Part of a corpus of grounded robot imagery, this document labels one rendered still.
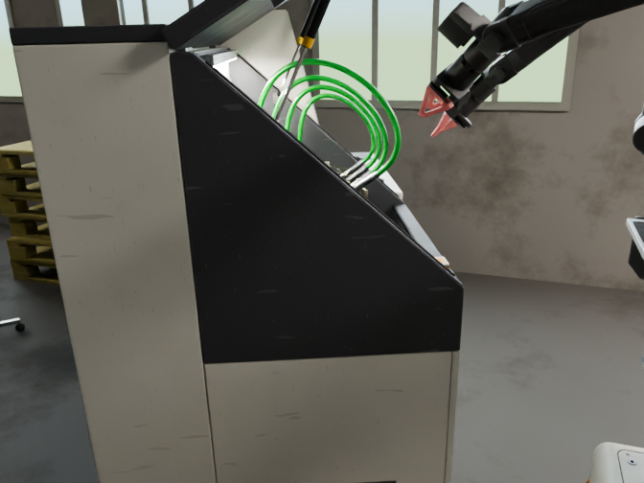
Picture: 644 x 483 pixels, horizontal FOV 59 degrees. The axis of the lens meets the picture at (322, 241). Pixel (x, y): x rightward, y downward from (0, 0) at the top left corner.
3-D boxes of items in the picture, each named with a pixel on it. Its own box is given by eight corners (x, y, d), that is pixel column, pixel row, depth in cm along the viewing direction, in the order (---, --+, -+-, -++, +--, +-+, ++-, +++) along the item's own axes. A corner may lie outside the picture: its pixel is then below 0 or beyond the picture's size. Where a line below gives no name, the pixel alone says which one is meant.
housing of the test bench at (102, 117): (231, 617, 153) (166, 23, 102) (125, 625, 152) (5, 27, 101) (257, 350, 284) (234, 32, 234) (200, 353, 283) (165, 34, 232)
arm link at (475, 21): (505, 45, 101) (528, 18, 105) (458, 0, 101) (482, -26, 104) (470, 79, 112) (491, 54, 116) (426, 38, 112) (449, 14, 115)
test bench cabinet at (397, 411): (444, 603, 155) (460, 352, 128) (231, 618, 153) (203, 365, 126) (397, 434, 221) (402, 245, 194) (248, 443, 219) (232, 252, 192)
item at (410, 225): (455, 342, 132) (459, 279, 127) (436, 343, 132) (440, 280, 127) (403, 249, 191) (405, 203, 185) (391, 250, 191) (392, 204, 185)
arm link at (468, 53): (502, 54, 107) (509, 44, 111) (475, 29, 107) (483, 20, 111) (476, 79, 112) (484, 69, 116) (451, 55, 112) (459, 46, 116)
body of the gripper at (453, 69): (429, 82, 115) (454, 57, 110) (447, 68, 122) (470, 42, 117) (452, 105, 115) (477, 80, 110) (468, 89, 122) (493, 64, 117)
